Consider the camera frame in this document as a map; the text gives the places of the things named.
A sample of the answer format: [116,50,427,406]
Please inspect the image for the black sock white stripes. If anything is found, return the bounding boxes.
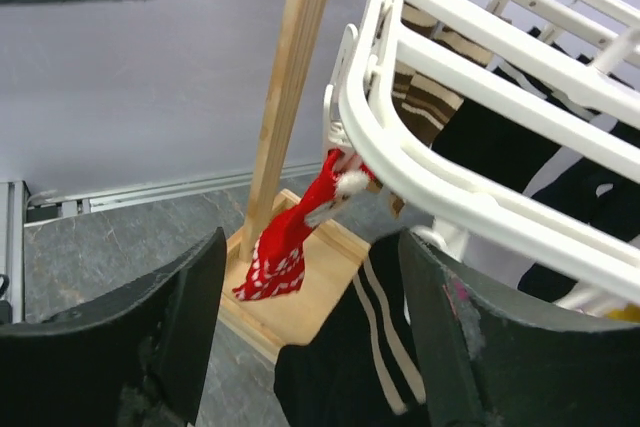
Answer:
[429,26,640,198]

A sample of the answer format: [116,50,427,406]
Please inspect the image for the wooden drying rack stand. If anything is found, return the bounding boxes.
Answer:
[219,0,369,362]

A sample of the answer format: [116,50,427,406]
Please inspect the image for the black sock with beige stripes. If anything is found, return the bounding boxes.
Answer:
[274,233,430,427]

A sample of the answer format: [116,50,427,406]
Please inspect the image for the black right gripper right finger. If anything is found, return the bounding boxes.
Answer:
[398,231,639,426]

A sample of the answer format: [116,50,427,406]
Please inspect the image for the brown striped sock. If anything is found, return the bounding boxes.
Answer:
[391,3,493,146]

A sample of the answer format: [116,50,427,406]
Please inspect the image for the red patterned Christmas sock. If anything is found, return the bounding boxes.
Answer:
[232,149,375,302]

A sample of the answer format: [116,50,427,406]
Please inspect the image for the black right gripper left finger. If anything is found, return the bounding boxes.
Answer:
[1,228,226,426]

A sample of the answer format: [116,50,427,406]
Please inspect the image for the white plastic clip hanger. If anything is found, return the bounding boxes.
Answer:
[325,0,639,315]

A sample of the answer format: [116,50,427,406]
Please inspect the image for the aluminium rail frame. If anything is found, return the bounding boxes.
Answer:
[0,161,321,323]

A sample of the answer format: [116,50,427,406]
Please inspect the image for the yellow reindeer sock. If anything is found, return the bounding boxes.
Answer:
[605,304,640,323]

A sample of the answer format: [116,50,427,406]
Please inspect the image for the plain black sock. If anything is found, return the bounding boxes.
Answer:
[517,159,639,302]

